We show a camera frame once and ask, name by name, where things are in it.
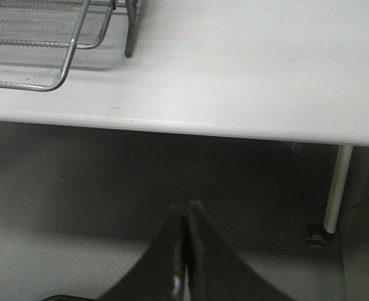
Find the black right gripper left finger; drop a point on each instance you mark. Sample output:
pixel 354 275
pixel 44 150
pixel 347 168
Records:
pixel 160 272

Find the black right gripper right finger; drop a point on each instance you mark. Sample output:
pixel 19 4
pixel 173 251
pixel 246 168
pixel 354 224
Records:
pixel 216 272

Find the silver mesh tray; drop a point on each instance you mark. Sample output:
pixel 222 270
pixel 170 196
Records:
pixel 90 28
pixel 37 68

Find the table caster wheel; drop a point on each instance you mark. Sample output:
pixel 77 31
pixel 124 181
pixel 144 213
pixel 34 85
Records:
pixel 317 236

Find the white table leg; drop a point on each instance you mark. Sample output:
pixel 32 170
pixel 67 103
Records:
pixel 337 187

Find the silver mesh bottom tray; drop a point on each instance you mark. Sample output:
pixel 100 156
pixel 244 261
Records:
pixel 90 28

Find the grey metal rack frame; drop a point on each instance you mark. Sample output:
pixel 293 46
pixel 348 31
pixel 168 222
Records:
pixel 131 11

